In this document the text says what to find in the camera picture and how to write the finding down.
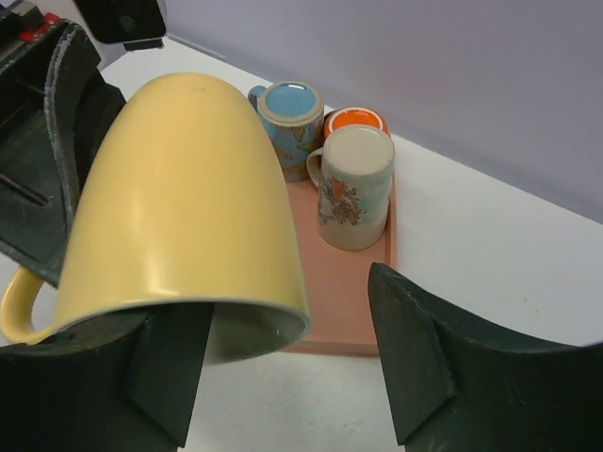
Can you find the orange mug black handle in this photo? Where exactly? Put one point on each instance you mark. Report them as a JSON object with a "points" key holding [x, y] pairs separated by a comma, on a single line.
{"points": [[353, 115]]}

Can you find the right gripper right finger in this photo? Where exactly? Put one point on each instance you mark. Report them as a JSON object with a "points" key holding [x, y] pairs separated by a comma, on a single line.
{"points": [[458, 382]]}

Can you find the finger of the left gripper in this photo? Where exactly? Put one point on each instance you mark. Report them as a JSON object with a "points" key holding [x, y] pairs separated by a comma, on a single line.
{"points": [[56, 109]]}

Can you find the beige mug orange floral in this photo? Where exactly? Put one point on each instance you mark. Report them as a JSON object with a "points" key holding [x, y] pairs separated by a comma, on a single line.
{"points": [[354, 173]]}

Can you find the blue patterned ceramic mug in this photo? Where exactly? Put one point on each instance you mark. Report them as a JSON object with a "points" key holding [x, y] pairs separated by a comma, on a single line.
{"points": [[292, 114]]}

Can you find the salmon pink plastic tray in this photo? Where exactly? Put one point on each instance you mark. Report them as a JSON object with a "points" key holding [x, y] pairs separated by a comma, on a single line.
{"points": [[336, 281]]}

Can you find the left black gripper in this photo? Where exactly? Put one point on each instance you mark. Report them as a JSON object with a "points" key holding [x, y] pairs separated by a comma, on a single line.
{"points": [[135, 24]]}

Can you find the yellow ceramic mug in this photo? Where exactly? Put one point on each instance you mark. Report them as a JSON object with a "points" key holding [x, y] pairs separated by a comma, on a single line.
{"points": [[185, 202]]}

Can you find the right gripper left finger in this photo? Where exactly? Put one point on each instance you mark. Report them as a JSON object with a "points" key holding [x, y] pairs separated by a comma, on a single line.
{"points": [[119, 382]]}

